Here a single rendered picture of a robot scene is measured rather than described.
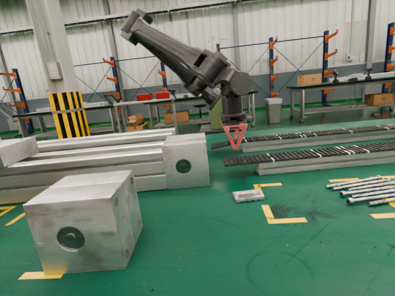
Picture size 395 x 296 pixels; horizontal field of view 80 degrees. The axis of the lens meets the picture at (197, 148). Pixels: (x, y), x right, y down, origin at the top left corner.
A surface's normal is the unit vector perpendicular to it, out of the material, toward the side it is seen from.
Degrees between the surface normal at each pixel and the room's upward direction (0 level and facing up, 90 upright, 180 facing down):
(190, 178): 90
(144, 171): 90
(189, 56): 62
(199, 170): 90
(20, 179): 90
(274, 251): 0
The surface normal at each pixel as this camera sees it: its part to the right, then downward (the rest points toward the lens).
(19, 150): 0.99, -0.10
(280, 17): -0.07, 0.26
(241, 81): 0.15, 0.22
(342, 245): -0.10, -0.96
